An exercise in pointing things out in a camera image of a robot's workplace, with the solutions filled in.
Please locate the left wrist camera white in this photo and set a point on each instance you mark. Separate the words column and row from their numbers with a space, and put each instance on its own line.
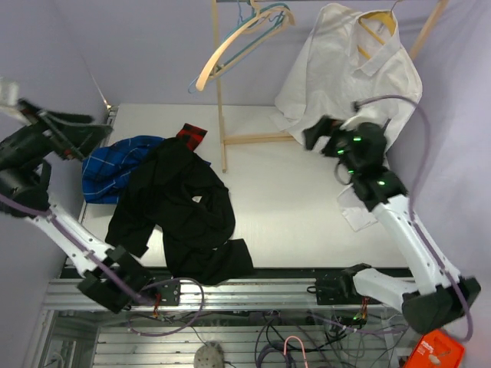
column 9, row 100

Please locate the wooden clothes rack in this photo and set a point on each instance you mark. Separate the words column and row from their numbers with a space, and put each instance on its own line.
column 281, row 18

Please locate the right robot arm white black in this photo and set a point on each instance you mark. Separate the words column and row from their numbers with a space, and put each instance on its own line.
column 438, row 294

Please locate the blue plaid shirt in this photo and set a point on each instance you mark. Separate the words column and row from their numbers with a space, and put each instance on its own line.
column 106, row 172

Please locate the light wooden hanger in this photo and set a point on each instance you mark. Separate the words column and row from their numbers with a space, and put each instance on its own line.
column 230, row 46

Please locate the grey perforated shoe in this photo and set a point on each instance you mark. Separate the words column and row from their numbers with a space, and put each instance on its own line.
column 209, row 355

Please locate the orange box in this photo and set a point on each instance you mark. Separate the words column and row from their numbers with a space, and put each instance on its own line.
column 436, row 350

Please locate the yellow plastic hanger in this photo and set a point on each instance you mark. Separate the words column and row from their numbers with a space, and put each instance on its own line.
column 376, row 34

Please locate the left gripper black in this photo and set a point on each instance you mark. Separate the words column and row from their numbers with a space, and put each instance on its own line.
column 71, row 140

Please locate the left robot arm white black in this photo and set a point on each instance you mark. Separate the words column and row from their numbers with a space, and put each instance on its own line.
column 111, row 276

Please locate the aluminium frame rail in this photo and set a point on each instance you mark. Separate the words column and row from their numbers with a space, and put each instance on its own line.
column 234, row 295

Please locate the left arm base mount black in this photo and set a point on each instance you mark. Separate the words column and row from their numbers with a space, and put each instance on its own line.
column 163, row 293

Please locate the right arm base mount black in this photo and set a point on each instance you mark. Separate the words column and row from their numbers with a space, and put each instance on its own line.
column 338, row 288

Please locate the white shirt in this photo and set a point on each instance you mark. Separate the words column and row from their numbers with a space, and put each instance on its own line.
column 328, row 76

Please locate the red black plaid garment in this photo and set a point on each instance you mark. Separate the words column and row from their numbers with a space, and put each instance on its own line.
column 191, row 135

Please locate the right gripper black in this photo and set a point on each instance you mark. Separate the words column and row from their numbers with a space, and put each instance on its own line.
column 328, row 127

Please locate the teal plastic hanger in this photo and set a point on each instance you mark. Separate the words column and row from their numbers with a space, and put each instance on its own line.
column 249, row 42

